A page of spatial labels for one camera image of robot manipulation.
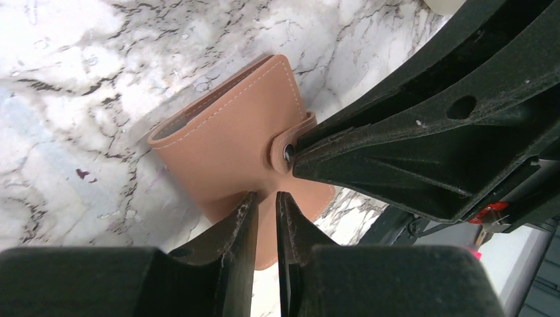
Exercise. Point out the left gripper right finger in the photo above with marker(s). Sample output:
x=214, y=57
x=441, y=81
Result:
x=318, y=277

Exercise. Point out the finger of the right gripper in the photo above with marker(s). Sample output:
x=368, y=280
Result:
x=486, y=141
x=475, y=33

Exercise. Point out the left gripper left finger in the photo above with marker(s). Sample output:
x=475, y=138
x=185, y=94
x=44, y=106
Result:
x=211, y=275

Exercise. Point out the brown leather card holder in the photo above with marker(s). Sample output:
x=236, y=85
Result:
x=241, y=137

